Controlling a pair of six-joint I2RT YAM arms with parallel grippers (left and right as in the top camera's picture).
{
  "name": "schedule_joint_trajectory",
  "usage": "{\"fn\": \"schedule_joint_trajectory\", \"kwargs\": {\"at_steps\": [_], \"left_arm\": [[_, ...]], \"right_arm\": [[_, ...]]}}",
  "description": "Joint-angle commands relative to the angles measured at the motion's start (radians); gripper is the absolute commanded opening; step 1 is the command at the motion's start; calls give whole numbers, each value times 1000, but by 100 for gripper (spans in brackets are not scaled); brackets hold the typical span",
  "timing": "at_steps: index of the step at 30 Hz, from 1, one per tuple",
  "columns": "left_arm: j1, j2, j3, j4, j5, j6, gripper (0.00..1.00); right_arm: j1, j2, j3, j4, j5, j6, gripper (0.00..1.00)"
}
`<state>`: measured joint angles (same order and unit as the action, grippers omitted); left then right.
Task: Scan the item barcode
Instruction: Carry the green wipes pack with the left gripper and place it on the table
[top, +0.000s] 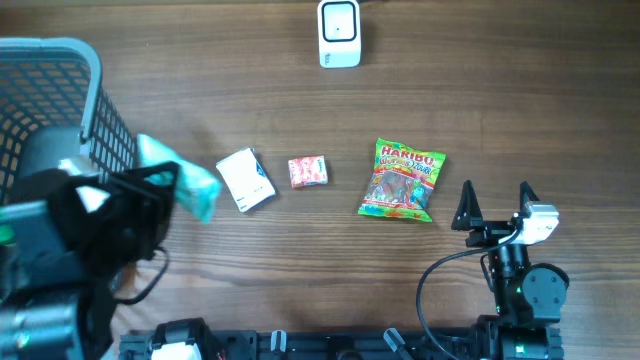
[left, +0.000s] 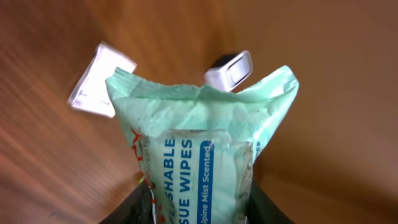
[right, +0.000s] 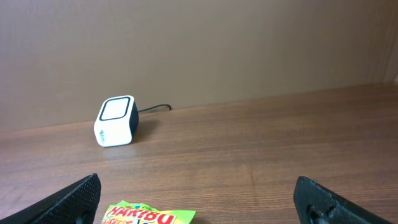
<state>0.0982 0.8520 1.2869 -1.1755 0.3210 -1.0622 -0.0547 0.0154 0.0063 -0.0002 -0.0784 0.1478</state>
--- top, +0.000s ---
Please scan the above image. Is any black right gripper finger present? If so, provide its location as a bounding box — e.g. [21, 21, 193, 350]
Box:
[451, 180, 484, 231]
[519, 181, 539, 213]

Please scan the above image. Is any green Haribo gummy bag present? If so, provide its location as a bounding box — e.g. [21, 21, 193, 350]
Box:
[358, 138, 446, 223]

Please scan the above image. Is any teal wet wipes pack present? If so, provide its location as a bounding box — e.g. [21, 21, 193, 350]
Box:
[137, 134, 222, 224]

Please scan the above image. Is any white blue carton box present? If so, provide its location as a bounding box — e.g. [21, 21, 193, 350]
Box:
[216, 148, 276, 213]

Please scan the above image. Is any green lid jar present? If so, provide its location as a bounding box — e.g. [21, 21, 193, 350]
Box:
[0, 211, 15, 246]

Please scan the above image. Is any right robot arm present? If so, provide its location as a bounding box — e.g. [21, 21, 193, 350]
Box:
[451, 181, 570, 359]

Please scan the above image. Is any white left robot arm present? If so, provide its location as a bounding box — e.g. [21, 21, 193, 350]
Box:
[1, 162, 179, 359]

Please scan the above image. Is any white barcode scanner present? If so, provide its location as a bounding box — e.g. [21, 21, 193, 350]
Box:
[317, 0, 362, 69]

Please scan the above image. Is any grey plastic mesh basket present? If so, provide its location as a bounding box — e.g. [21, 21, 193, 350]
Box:
[1, 38, 138, 200]

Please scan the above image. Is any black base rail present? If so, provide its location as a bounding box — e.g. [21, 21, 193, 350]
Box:
[118, 318, 565, 360]

